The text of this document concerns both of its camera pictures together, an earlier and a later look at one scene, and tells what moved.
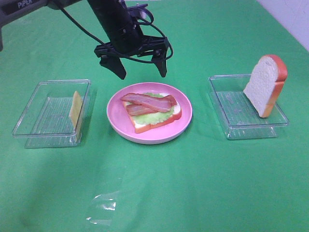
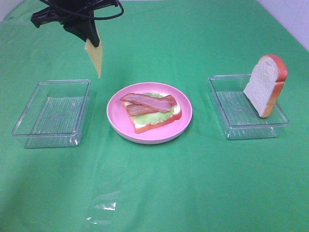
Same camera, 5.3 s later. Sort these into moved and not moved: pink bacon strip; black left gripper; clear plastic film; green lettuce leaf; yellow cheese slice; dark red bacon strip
Moved: black left gripper; yellow cheese slice
Not moved: dark red bacon strip; pink bacon strip; green lettuce leaf; clear plastic film
